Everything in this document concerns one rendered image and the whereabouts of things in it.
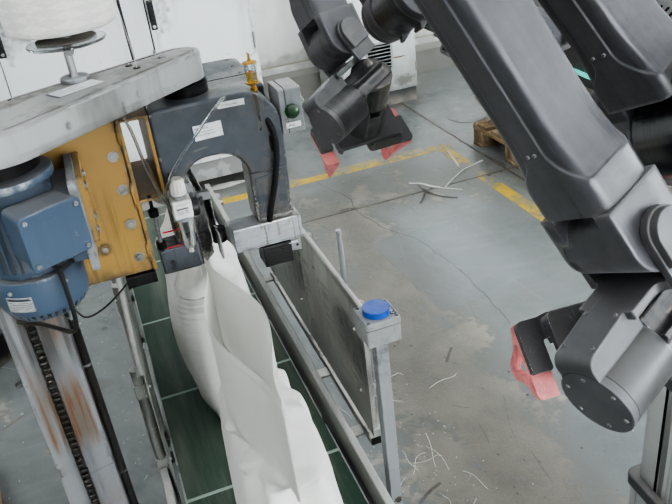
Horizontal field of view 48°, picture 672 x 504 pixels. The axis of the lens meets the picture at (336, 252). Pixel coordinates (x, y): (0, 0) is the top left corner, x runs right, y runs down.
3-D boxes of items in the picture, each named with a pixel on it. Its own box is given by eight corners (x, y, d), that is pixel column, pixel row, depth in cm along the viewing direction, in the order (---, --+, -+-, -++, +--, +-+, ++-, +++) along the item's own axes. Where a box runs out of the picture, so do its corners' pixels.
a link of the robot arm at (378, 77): (402, 67, 102) (368, 46, 103) (371, 95, 99) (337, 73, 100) (394, 102, 108) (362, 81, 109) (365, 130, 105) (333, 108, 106)
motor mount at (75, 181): (110, 269, 126) (83, 180, 118) (69, 280, 124) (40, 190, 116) (96, 205, 149) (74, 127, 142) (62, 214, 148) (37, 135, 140)
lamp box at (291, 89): (305, 130, 149) (299, 85, 144) (283, 135, 148) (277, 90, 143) (294, 119, 155) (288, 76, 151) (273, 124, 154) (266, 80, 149)
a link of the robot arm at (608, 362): (675, 192, 51) (580, 204, 58) (579, 307, 46) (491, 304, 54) (755, 324, 54) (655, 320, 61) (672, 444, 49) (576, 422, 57)
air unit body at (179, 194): (208, 251, 146) (192, 178, 139) (184, 258, 145) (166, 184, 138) (203, 242, 150) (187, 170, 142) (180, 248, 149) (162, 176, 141)
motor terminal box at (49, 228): (99, 260, 120) (79, 195, 115) (40, 289, 115) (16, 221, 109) (74, 246, 126) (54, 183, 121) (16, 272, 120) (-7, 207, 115)
